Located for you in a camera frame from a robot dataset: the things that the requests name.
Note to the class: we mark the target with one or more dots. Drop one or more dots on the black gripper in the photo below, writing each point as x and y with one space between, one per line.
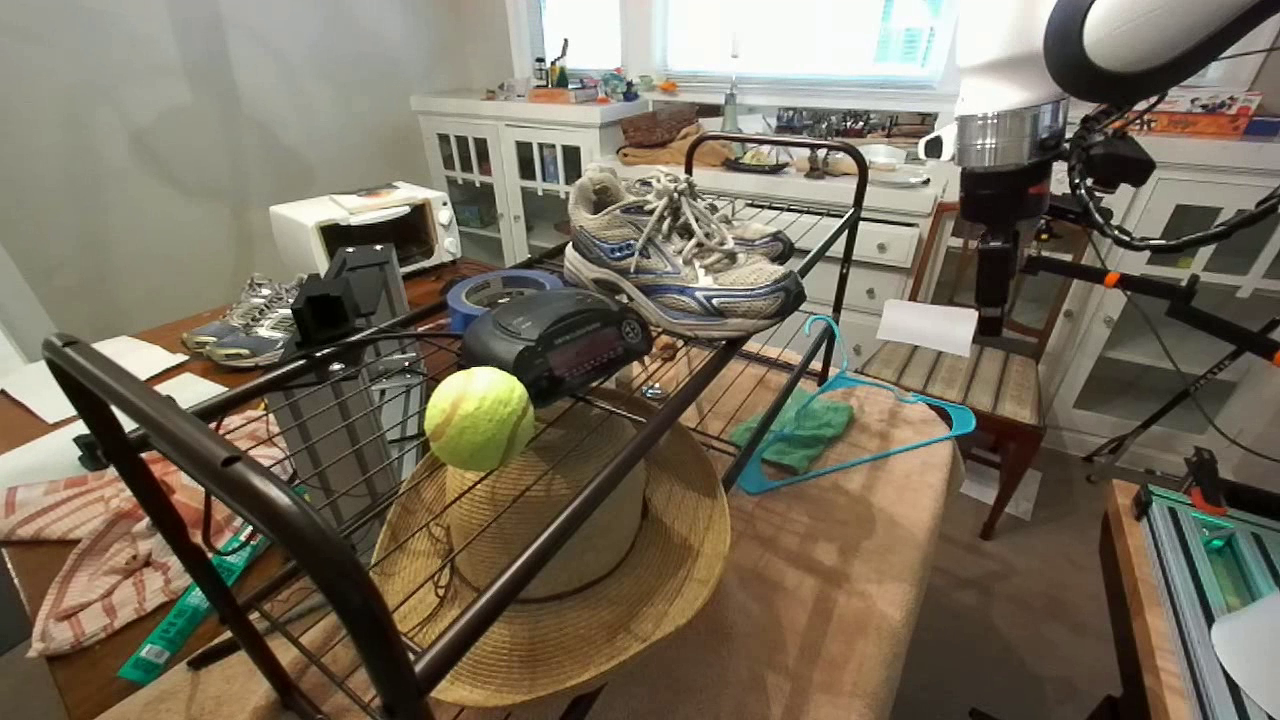
1001 199

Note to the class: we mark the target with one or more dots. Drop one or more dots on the grey clock radio device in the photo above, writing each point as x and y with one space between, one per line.
552 344

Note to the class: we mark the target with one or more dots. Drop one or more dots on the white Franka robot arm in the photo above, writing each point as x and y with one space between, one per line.
1163 33

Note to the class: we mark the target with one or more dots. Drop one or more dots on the black metal shoe rack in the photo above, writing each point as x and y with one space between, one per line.
203 440

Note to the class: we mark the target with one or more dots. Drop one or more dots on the white paper card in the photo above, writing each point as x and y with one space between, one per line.
926 331

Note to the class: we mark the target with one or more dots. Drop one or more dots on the wooden chair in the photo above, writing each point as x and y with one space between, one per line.
993 387

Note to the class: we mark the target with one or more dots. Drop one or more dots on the black tripod orange clamps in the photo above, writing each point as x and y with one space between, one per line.
1173 302

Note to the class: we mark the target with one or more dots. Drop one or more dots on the teal clothes hanger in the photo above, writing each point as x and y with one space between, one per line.
855 459

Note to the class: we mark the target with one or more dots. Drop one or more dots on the green cloth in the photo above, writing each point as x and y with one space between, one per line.
801 431

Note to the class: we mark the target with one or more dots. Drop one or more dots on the red black clamp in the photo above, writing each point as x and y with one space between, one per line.
1206 476

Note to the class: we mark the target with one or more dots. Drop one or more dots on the orange game box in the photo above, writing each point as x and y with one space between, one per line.
1192 117

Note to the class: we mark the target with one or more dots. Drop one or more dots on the grey blue running shoe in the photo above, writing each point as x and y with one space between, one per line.
683 275

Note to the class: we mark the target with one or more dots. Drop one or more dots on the wooden side table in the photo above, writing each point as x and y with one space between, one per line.
1132 614

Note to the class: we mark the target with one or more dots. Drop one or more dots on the brown wicker basket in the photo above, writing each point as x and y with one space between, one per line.
662 131

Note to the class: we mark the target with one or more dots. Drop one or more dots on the white round plate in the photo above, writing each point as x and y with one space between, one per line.
1258 654

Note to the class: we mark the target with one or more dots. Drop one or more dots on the straw hat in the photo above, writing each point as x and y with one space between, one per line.
625 585

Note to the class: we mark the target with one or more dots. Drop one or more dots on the blue tape roll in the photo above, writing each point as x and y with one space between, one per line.
468 296

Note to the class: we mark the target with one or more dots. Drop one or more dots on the yellow-green tennis ball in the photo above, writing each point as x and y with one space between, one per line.
476 418

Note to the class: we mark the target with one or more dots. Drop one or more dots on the white toaster oven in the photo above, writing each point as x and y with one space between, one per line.
362 221

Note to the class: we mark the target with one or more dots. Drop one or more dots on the black grey gadget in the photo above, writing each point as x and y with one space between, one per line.
349 284

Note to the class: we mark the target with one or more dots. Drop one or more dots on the grey worn sneaker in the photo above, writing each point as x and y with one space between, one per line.
247 334

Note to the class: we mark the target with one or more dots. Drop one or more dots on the white paper sheet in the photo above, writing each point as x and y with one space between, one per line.
136 356
190 391

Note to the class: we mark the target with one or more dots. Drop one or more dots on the green tube package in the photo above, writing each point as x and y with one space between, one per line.
173 633

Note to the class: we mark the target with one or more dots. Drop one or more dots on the pink striped cloth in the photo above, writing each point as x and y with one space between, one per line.
95 560

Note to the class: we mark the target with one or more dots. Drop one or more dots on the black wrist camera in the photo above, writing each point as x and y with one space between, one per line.
1108 159

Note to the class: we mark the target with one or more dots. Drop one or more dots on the teal aluminium rail frame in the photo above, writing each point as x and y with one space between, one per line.
1221 573

